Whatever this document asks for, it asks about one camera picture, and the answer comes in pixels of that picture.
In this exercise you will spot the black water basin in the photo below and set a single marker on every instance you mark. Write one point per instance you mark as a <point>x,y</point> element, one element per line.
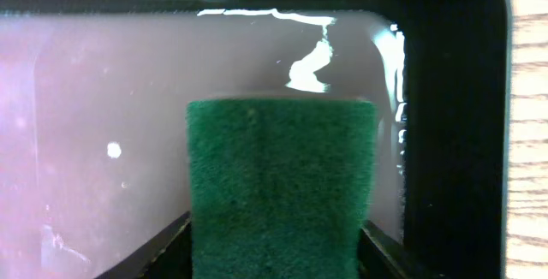
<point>94,97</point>

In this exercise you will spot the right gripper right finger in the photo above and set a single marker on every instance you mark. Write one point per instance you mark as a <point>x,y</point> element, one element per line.
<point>380,256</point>

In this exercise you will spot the green scrub sponge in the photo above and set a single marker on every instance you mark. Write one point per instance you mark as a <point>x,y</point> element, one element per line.
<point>279,187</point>

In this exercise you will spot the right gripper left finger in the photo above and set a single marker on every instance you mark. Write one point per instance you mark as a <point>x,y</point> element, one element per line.
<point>168,255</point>

